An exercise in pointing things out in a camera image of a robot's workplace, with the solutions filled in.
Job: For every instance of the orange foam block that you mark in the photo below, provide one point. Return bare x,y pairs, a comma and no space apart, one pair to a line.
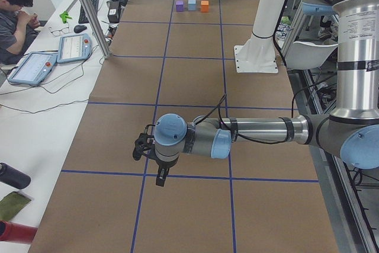
204,6

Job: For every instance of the seated person in grey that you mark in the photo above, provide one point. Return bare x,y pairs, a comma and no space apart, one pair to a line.
18,30

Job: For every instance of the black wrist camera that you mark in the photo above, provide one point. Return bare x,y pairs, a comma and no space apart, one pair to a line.
144,145

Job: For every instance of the near blue teach pendant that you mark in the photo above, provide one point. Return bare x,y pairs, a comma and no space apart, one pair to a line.
34,69

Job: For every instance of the black water bottle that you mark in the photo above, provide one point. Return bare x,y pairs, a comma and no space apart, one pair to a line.
14,177

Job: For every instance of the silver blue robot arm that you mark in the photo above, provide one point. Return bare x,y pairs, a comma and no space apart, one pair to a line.
349,131

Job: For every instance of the green cloth pouch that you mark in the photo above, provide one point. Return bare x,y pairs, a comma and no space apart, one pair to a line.
12,204

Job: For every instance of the black power adapter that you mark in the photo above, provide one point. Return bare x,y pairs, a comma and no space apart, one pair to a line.
114,11

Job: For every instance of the far blue teach pendant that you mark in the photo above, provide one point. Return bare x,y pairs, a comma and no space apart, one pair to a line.
74,48

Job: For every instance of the light blue foam block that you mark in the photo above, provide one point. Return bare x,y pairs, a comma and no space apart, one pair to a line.
192,5

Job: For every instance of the blue tape grid lines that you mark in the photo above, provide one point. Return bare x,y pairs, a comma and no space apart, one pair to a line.
154,108

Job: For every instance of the eyeglasses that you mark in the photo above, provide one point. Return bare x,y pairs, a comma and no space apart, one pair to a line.
59,32

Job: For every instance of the aluminium frame post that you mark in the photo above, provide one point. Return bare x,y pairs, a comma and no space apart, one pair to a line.
96,27

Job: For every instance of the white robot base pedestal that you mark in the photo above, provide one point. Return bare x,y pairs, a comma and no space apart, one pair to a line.
258,54

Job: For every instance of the purple foam block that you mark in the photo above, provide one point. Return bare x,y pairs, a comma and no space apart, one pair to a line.
179,6

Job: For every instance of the white plastic chair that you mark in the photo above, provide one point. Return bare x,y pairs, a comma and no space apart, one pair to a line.
302,55

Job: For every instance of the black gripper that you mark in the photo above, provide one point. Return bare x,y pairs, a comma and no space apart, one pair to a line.
164,165

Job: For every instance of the blue teach pendant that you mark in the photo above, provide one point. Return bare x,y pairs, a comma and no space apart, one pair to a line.
34,69
74,48

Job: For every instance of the green plastic toy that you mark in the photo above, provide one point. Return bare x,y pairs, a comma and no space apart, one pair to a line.
65,17

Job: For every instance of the red bottle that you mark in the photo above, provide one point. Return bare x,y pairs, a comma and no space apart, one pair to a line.
17,233

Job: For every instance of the black computer mouse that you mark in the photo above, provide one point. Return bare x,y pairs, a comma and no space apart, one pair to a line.
79,28

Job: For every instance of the brown paper table cover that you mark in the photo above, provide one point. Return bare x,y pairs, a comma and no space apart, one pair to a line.
189,66

